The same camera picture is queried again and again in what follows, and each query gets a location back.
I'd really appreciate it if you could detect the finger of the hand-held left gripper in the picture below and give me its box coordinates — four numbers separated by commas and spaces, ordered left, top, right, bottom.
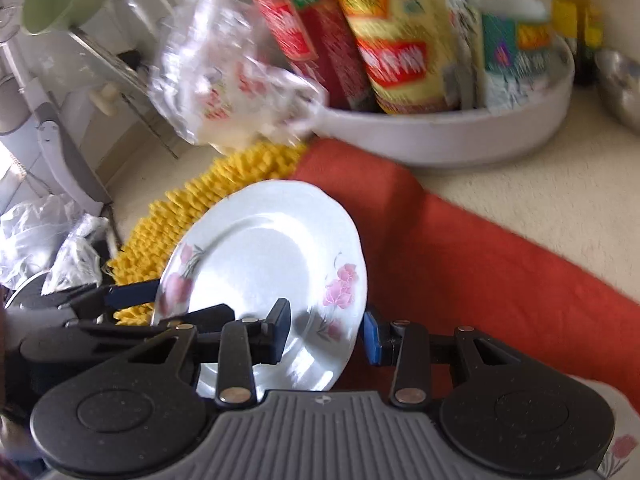
66, 280, 161, 322
75, 304, 236, 347

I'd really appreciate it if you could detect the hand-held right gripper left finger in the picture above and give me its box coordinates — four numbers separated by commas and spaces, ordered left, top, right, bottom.
127, 298, 292, 407

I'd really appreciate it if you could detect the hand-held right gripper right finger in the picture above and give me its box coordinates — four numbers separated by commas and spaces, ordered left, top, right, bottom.
364, 310, 526, 407

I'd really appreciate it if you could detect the white floral plate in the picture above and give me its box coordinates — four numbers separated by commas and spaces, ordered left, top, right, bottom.
150, 180, 369, 399
567, 374, 640, 480

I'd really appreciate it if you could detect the stainless steel bowl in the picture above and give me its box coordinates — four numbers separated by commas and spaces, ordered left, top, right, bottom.
591, 48, 640, 135

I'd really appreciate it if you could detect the yellow chenille mat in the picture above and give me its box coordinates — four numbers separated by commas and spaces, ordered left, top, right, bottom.
106, 140, 309, 329

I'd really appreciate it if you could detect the crumpled clear plastic bag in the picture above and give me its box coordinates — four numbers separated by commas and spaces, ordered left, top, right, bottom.
0, 194, 111, 297

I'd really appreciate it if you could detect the red cloth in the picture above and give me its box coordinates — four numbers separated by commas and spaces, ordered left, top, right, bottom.
289, 137, 640, 412

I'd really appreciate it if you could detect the white round condiment tray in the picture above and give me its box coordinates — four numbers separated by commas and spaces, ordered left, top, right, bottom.
305, 35, 577, 169

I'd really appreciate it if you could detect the clear plastic bag red print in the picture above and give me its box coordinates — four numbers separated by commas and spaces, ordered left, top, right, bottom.
146, 0, 327, 150

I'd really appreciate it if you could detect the yellow red label sauce bottle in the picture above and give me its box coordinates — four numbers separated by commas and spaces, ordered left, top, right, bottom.
331, 0, 462, 117

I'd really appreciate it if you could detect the red seasoning packet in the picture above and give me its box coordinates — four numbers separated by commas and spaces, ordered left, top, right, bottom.
249, 0, 373, 111

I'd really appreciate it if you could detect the green label white bottle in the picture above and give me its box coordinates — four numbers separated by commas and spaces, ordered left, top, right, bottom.
477, 0, 557, 113

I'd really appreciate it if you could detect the silver foil packet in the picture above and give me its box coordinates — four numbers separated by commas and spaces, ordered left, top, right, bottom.
437, 0, 487, 111

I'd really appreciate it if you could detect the yellow green label sauce bottle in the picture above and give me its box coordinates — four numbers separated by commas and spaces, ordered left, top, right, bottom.
544, 0, 607, 87

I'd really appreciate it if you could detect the white grey plastic handle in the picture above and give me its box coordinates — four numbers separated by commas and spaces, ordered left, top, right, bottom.
0, 72, 115, 213

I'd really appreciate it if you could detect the wire dish rack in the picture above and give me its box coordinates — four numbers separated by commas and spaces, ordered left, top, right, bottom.
67, 0, 182, 161

